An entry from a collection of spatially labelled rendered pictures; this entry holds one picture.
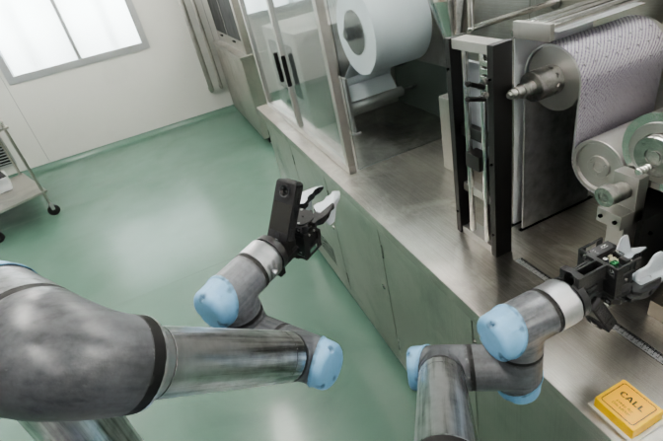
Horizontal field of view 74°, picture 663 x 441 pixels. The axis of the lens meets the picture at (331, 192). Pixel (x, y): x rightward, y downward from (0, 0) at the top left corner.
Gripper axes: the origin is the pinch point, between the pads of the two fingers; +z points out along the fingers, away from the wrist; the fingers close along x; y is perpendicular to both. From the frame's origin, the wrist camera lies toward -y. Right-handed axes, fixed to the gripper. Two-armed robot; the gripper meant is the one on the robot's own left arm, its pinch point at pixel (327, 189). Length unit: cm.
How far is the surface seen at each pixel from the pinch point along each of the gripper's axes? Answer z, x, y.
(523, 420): 4, 46, 54
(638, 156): 24, 52, -8
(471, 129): 35.2, 18.9, -1.5
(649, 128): 25, 52, -13
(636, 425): -7, 61, 23
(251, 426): -6, -49, 131
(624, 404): -4, 60, 23
